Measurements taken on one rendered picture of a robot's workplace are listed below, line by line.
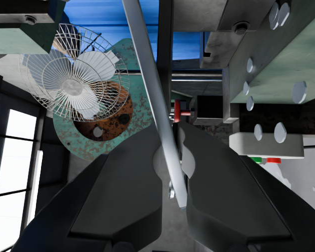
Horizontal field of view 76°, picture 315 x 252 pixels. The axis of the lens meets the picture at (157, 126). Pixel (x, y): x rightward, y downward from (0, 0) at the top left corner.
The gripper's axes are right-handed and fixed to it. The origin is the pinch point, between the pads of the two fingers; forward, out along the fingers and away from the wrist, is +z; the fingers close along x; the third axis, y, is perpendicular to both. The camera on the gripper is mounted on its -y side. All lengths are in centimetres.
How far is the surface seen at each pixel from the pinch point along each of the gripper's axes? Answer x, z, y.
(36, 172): -215, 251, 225
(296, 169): 82, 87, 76
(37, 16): -23.1, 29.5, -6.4
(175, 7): 1.0, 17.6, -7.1
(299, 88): 12.3, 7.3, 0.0
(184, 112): 5.7, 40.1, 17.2
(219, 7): 6.4, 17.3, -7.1
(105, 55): -29, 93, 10
